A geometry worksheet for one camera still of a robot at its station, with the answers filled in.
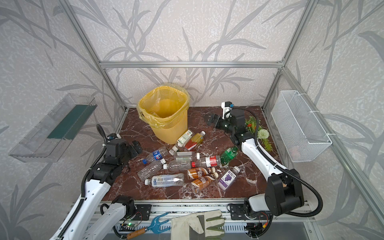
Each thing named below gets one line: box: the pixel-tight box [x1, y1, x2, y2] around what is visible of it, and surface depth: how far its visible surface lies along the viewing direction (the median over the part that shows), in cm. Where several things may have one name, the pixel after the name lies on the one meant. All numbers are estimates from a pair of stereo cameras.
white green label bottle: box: [168, 129, 194, 156], surface depth 98 cm
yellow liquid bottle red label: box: [185, 130, 206, 151], surface depth 97 cm
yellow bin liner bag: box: [136, 83, 190, 129], surface depth 92 cm
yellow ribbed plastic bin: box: [138, 86, 190, 145], surface depth 92 cm
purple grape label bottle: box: [217, 166, 241, 192], surface depth 84 cm
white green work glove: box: [170, 209, 226, 240], surface depth 71 cm
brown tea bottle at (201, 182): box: [190, 172, 219, 193], surface depth 81 cm
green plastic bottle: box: [220, 145, 239, 166], surface depth 93 cm
